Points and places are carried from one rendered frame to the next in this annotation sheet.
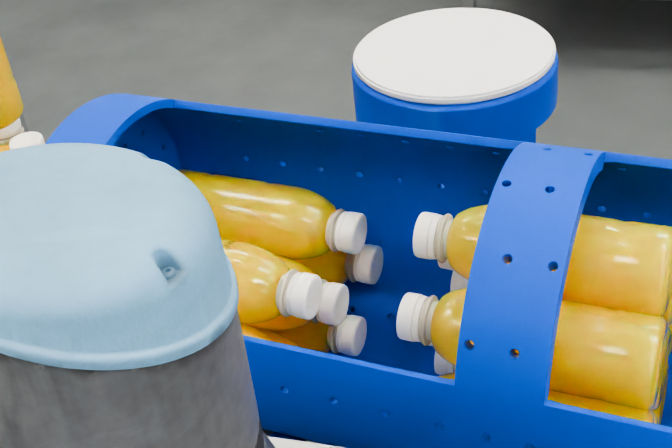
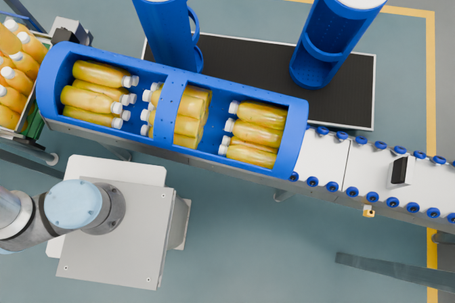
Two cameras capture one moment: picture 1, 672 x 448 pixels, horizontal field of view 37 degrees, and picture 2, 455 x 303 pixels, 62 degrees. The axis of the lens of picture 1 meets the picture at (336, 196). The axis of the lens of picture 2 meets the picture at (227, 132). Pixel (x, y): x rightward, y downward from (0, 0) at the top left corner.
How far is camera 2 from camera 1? 0.75 m
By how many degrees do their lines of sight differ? 42
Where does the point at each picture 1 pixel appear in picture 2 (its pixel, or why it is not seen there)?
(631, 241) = (191, 107)
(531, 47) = not seen: outside the picture
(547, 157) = (172, 88)
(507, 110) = (175, 1)
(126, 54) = not seen: outside the picture
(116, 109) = (55, 62)
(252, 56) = not seen: outside the picture
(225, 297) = (99, 203)
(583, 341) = (181, 128)
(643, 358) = (193, 132)
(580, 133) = not seen: outside the picture
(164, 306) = (91, 216)
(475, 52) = not seen: outside the picture
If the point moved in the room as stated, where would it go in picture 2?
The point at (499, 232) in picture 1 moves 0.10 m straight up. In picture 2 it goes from (160, 113) to (154, 103)
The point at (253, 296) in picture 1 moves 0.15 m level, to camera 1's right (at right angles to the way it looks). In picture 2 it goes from (105, 111) to (148, 103)
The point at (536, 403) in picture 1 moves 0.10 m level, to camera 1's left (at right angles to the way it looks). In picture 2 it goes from (170, 145) to (140, 151)
